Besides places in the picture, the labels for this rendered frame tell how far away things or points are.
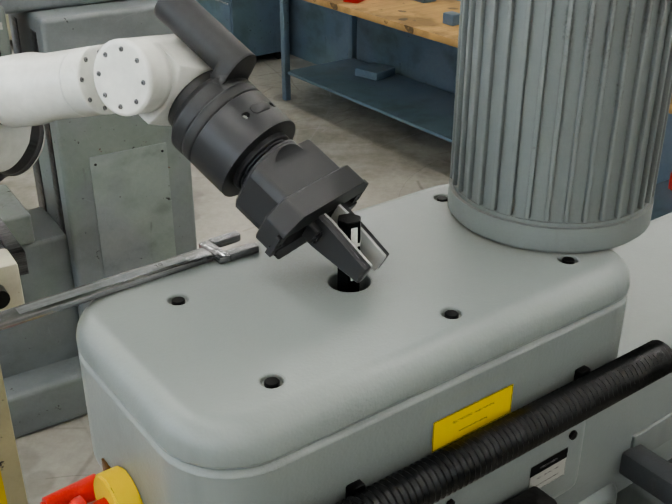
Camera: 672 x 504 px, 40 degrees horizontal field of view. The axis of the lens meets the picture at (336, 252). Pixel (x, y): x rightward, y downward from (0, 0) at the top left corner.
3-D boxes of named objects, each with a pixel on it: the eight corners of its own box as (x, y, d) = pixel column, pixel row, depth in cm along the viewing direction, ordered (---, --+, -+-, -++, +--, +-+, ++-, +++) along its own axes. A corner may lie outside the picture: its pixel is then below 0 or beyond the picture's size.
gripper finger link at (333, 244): (359, 284, 78) (308, 235, 80) (376, 261, 76) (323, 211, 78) (349, 292, 77) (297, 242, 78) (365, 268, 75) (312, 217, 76)
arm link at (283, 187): (339, 231, 87) (252, 148, 90) (386, 160, 81) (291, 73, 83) (254, 285, 78) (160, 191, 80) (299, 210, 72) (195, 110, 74)
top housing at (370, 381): (214, 633, 67) (199, 459, 59) (73, 444, 85) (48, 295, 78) (629, 401, 91) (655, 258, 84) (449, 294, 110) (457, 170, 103)
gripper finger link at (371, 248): (388, 252, 78) (336, 203, 79) (371, 275, 80) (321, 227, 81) (398, 245, 79) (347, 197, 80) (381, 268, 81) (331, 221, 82)
